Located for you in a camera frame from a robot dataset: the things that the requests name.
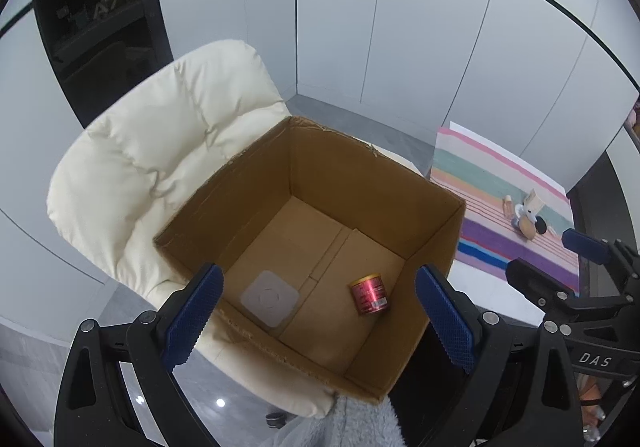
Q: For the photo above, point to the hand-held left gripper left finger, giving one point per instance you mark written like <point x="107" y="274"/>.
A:
<point x="197" y="314"/>

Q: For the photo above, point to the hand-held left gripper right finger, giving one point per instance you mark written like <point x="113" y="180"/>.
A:
<point x="445" y="317"/>

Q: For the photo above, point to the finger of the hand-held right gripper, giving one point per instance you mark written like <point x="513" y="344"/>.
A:
<point x="537" y="284"/>
<point x="582" y="243"/>

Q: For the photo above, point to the beige round compact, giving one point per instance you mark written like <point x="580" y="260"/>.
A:
<point x="526" y="228"/>

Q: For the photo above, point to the small clear bottle pink cap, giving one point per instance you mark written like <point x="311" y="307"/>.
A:
<point x="508" y="207"/>

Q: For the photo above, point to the brown cardboard box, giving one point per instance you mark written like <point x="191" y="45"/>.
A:
<point x="320" y="187"/>

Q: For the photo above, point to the small black round case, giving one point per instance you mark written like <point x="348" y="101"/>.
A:
<point x="541" y="226"/>

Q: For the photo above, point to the small beige box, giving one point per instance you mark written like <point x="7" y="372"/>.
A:
<point x="532" y="201"/>

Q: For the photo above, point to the white square flat container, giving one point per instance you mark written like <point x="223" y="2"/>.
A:
<point x="270" y="299"/>

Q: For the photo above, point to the red metal can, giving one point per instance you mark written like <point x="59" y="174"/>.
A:
<point x="369" y="296"/>

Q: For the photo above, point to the striped colourful mat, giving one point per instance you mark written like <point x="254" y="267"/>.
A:
<point x="480" y="187"/>

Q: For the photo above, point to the grey fleece clothing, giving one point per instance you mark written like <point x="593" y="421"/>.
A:
<point x="345" y="424"/>

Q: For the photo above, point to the cream padded chair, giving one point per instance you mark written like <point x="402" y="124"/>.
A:
<point x="150" y="147"/>

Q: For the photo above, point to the dark glass cabinet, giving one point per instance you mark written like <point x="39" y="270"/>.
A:
<point x="110" y="27"/>

